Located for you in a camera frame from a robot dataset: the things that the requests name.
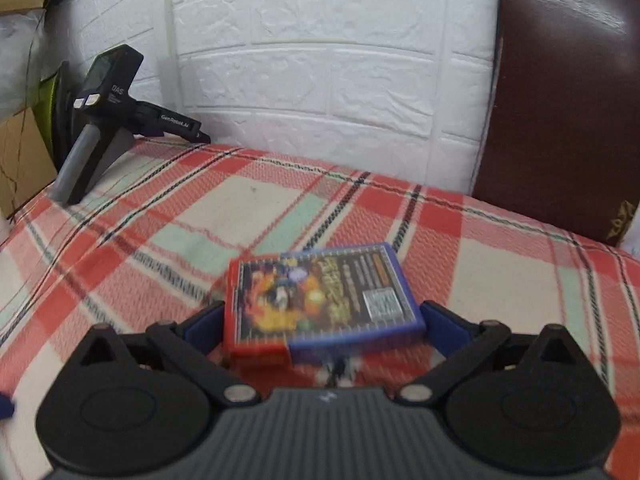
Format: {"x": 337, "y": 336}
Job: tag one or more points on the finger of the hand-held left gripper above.
{"x": 201, "y": 136}

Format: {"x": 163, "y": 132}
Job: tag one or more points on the small blue object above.
{"x": 6, "y": 406}

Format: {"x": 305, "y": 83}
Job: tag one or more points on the blue red printed game box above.
{"x": 320, "y": 300}

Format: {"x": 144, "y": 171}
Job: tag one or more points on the green yellow bag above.
{"x": 50, "y": 105}

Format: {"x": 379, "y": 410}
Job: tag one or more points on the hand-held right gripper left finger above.
{"x": 205, "y": 324}

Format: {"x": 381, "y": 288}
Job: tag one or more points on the white plastic bag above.
{"x": 17, "y": 60}

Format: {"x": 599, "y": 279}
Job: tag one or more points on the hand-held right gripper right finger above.
{"x": 440, "y": 324}

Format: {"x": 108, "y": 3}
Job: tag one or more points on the brown cardboard box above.
{"x": 22, "y": 160}

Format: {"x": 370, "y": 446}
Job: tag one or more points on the brown leather headboard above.
{"x": 560, "y": 85}

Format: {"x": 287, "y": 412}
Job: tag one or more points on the red plaid blanket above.
{"x": 300, "y": 200}

